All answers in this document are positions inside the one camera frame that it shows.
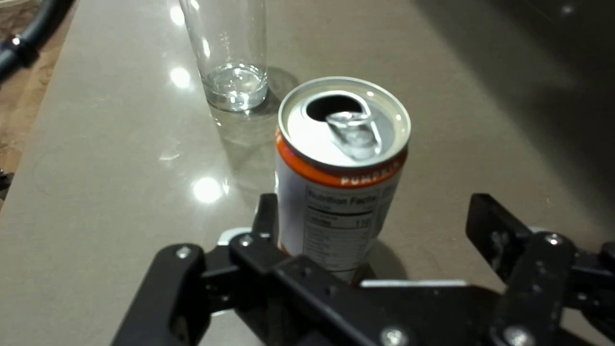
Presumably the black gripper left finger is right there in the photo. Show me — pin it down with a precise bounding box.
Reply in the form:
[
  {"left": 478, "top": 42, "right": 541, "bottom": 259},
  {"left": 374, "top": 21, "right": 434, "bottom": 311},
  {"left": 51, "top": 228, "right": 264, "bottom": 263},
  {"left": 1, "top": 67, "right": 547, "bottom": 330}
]
[{"left": 111, "top": 190, "right": 411, "bottom": 346}]

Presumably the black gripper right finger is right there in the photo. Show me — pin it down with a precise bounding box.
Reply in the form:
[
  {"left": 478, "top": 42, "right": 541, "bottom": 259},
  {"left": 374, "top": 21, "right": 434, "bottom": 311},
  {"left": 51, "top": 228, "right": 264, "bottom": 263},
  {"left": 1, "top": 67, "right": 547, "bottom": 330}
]
[{"left": 464, "top": 190, "right": 615, "bottom": 346}]

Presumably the white orange drink can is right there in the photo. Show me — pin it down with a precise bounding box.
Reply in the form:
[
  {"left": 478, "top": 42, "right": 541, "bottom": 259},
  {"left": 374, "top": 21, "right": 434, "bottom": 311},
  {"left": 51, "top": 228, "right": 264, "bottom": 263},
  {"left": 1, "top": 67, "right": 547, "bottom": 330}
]
[{"left": 272, "top": 74, "right": 412, "bottom": 284}]

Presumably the tall clear glass cup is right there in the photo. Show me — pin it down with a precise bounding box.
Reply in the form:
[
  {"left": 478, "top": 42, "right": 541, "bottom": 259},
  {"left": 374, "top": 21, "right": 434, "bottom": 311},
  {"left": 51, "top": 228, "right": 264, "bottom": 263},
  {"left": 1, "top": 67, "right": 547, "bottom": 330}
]
[{"left": 176, "top": 0, "right": 270, "bottom": 115}]

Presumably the thick black hose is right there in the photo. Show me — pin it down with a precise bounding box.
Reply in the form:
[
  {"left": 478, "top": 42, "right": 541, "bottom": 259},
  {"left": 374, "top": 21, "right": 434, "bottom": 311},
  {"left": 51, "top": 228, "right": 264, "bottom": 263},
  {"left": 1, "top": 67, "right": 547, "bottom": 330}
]
[{"left": 0, "top": 0, "right": 72, "bottom": 82}]

